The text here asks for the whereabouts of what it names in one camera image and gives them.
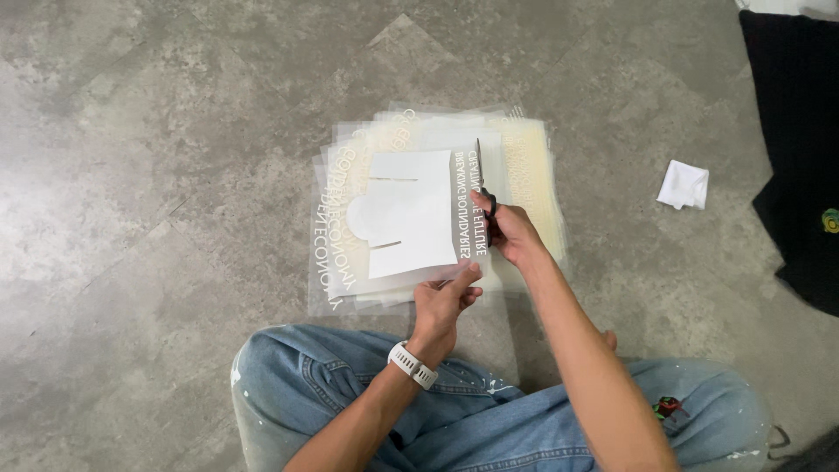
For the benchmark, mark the person's left hand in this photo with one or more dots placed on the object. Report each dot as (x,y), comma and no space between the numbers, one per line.
(438,308)

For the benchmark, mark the pile of clear transfer films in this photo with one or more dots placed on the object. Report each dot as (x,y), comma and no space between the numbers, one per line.
(531,170)

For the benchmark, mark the white folded cloth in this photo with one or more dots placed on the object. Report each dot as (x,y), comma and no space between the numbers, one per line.
(683,185)

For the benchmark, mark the person's right hand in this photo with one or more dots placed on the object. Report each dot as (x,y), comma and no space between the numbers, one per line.
(514,229)

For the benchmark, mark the transfer film sheet white print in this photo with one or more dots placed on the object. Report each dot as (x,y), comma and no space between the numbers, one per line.
(410,216)

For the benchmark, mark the black scissors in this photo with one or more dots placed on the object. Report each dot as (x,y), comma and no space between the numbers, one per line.
(484,190)

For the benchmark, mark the black garment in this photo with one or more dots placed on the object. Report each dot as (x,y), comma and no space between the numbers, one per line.
(799,151)

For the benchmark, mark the white fabric piece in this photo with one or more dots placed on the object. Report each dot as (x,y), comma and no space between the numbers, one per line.
(786,6)

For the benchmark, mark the white wristwatch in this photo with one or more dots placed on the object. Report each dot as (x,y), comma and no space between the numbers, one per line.
(413,366)

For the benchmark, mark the person's blue jeans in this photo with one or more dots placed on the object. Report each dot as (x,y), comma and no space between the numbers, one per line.
(472,413)

